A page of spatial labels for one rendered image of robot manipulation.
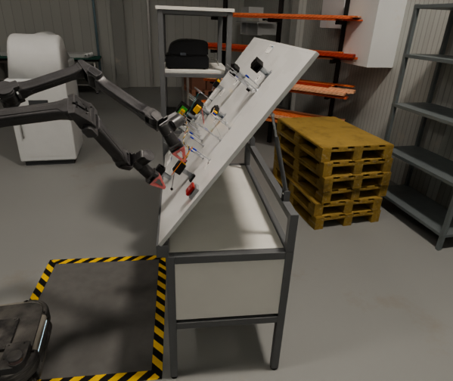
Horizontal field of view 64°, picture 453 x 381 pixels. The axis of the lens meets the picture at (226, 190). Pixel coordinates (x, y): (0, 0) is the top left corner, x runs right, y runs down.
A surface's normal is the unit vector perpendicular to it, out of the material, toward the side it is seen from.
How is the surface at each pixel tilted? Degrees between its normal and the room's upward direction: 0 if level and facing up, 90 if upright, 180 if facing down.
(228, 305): 90
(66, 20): 90
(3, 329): 0
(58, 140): 90
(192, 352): 0
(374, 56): 90
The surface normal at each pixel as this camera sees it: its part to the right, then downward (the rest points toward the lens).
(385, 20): 0.24, 0.42
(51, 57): 0.22, 0.11
